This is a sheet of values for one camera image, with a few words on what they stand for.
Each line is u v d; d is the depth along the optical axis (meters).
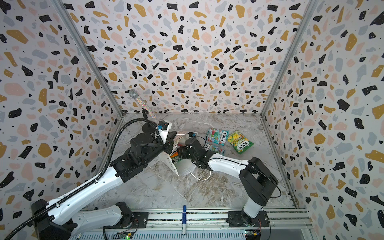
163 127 0.57
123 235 0.70
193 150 0.65
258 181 0.46
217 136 1.04
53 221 0.38
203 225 0.73
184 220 0.73
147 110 0.97
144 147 0.50
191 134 0.78
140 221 0.73
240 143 1.02
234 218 0.75
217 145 1.03
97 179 0.45
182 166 0.82
